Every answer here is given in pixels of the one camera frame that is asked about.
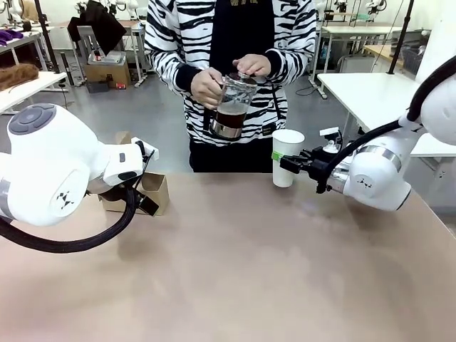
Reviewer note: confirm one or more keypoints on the black stand pole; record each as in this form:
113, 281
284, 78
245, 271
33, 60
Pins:
400, 35
48, 39

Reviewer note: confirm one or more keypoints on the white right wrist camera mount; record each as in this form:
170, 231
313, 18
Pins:
329, 137

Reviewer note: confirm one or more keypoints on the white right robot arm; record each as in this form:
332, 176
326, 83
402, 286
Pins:
377, 171

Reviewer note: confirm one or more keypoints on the purple cloth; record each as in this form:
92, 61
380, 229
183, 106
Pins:
10, 35

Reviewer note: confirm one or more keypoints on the person's right hand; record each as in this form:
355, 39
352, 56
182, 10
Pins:
206, 87

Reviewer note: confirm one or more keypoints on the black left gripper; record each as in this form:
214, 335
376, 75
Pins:
114, 192

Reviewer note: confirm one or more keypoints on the white table with metal legs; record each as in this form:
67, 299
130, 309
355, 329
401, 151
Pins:
356, 30

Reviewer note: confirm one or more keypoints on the large white table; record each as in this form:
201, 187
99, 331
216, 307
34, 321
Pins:
370, 92

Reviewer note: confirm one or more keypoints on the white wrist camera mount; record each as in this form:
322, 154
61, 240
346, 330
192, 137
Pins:
147, 149
329, 137

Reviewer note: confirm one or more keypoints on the person in zebra striped jacket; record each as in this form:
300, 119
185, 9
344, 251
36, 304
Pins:
249, 35

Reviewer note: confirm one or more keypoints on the person's right forearm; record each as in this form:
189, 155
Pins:
171, 67

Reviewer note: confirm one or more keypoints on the black hanging cloth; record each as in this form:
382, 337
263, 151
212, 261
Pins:
99, 25

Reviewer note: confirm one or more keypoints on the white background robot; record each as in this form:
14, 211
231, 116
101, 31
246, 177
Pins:
374, 7
12, 9

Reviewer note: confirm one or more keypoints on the glass French press with coffee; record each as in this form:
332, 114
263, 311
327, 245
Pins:
231, 107

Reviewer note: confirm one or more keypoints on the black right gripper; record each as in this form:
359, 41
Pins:
317, 165

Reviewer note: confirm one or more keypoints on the wooden top table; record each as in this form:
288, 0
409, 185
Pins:
383, 53

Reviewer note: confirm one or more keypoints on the white paper cup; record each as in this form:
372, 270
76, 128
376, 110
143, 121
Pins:
286, 142

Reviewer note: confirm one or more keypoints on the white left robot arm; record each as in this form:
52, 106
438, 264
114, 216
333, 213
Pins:
46, 160

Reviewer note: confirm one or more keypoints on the brown fur piece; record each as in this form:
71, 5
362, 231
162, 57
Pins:
18, 75

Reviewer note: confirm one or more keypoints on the person's left forearm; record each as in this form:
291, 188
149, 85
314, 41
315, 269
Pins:
292, 60

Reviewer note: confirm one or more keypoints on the person's left hand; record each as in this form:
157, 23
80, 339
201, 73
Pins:
253, 64

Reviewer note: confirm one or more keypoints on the brown cardboard box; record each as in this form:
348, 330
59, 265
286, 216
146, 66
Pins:
107, 71

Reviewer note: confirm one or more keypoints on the white table with purple cloth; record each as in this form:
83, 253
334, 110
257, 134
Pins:
21, 41

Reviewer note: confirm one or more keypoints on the small black box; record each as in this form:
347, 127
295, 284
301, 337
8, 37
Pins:
98, 87

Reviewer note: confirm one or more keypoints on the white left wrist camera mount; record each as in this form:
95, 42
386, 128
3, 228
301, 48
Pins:
147, 149

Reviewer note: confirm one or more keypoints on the white table with fur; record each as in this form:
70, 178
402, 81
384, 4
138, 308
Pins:
32, 89

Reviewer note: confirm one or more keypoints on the small cardboard box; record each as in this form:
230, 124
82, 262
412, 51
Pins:
156, 192

